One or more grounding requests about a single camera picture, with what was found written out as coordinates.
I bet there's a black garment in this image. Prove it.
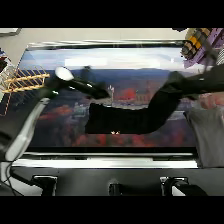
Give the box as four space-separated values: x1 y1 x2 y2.
84 70 224 136

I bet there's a grey garment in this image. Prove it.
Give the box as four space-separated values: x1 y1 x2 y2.
183 105 224 169

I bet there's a pink garment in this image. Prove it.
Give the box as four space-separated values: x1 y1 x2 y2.
198 93 224 111

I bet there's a yellow purple striped garment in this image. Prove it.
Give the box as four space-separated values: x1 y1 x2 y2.
180 27 224 70

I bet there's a silver frame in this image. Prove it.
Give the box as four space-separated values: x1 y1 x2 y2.
0 151 224 197

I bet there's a black cable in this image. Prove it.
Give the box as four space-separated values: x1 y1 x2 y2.
3 161 23 197

